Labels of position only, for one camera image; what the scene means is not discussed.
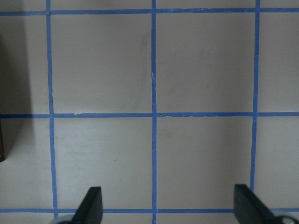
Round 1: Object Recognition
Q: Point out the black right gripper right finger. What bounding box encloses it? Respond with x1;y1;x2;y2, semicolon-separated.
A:
233;184;277;224

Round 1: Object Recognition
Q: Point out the dark wooden drawer cabinet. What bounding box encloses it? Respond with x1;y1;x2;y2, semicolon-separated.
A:
0;125;6;162

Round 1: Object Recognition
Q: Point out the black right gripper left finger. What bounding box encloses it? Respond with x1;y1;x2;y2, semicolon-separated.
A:
71;187;103;224

